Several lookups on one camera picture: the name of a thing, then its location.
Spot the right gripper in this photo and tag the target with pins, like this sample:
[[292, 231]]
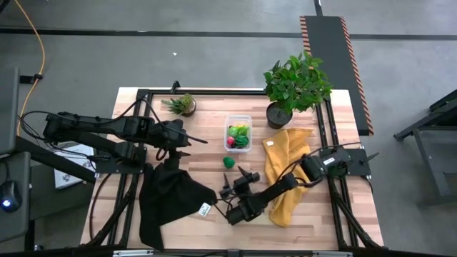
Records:
[[241, 187]]

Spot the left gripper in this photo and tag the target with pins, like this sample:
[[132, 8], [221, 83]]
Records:
[[171, 133]]

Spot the dark green toy bell pepper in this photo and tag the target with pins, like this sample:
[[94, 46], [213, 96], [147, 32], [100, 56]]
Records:
[[228, 162]]

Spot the pink toy peach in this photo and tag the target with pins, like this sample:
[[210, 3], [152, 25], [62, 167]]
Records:
[[230, 141]]

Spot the striped green toy watermelon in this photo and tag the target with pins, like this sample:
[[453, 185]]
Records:
[[241, 141]]

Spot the light green toy cabbage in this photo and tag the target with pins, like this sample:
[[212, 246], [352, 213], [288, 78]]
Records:
[[233, 131]]

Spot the yellow toy corn cob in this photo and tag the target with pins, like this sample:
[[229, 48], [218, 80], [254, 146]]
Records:
[[242, 125]]

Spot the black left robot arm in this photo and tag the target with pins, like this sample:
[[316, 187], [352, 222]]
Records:
[[100, 130]]

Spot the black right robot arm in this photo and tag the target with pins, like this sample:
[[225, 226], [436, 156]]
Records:
[[282, 187]]

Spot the clear plastic tupperware container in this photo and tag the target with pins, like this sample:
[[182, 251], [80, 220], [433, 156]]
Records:
[[238, 148]]

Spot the white handwritten paper tag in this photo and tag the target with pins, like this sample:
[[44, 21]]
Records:
[[205, 210]]

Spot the black cloth napkin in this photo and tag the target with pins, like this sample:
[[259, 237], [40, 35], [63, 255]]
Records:
[[168, 203]]

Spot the small succulent in dark pot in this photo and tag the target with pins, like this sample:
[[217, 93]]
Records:
[[184, 105]]

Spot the yellow cloth napkin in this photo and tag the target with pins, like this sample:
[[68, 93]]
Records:
[[282, 153]]

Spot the white printed box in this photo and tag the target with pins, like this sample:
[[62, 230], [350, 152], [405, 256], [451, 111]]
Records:
[[71, 175]]

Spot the leafy green plant black pot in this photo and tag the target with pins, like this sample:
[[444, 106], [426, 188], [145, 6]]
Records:
[[296, 85]]

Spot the black diagonal stand beam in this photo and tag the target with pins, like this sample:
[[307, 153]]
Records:
[[53, 160]]

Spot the black mat striped edges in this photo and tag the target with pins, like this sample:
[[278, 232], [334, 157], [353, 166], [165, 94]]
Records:
[[332, 64]]

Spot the grey desk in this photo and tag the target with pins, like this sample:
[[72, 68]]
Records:
[[21, 228]]

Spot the black computer mouse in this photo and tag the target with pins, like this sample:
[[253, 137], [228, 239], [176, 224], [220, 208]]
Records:
[[10, 196]]

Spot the dark grey panel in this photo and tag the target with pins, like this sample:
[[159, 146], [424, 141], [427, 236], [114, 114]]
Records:
[[9, 107]]

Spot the black metal cart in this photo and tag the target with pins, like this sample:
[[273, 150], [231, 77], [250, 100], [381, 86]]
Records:
[[428, 120]]

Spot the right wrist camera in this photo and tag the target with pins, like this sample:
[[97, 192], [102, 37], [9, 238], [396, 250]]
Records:
[[250, 178]]

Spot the black frame clamp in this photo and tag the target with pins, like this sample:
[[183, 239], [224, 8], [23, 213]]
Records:
[[175, 85]]

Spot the small black depth camera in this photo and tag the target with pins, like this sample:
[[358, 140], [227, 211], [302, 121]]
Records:
[[232, 253]]

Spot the black aluminium table frame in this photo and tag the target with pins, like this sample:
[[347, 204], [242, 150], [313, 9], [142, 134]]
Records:
[[232, 92]]

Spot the silver metal bracket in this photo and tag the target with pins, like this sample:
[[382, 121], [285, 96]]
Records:
[[332, 253], [132, 253]]

